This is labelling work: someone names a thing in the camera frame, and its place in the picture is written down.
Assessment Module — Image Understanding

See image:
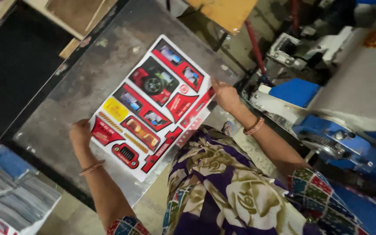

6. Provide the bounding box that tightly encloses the person's right hand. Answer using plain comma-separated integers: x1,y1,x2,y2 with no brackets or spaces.
210,78,243,113

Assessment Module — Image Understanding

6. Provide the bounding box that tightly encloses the red car sticker sheet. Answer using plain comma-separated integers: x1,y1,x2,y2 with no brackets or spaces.
88,34,216,183

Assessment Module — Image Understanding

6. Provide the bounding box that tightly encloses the purple floral garment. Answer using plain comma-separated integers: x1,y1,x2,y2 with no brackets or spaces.
106,125,373,235

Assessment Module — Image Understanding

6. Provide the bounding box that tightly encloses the copper bangle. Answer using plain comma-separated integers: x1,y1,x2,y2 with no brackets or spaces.
79,159,106,177
243,116,265,136

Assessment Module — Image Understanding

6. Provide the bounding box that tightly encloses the yellow wooden board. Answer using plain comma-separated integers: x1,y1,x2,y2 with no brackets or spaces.
186,0,259,35

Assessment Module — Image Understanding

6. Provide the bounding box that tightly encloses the stack of printed sheets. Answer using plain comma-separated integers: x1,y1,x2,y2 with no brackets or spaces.
0,145,62,235

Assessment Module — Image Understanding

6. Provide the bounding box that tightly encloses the light wooden frame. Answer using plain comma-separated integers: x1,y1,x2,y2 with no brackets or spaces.
23,0,121,60

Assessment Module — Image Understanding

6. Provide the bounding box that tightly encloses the red metal pipe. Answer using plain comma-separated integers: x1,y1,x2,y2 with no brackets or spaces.
244,20,267,76

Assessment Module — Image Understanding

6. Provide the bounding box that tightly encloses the person's left hand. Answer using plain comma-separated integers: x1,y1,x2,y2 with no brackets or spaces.
69,119,94,157

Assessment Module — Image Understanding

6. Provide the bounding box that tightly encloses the white machine part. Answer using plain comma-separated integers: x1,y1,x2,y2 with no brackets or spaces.
266,25,355,72

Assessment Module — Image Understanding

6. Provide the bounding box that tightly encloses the blue metal machine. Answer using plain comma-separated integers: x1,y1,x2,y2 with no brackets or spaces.
249,78,376,235

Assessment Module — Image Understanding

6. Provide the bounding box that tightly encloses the small round sticker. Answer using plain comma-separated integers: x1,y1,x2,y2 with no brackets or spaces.
221,121,237,137

